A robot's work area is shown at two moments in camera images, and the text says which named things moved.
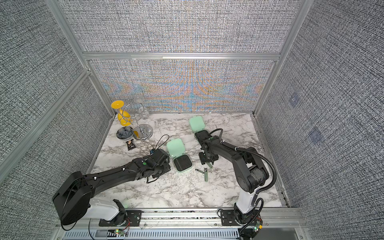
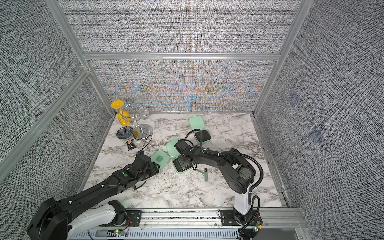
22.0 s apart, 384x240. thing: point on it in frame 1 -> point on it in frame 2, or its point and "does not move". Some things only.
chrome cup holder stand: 130,115 does not move
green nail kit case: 197,124 does not move
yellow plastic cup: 124,117 does not move
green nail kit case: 182,162 does not move
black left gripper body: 159,171 -> 152,170
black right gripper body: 204,158 -> 183,160
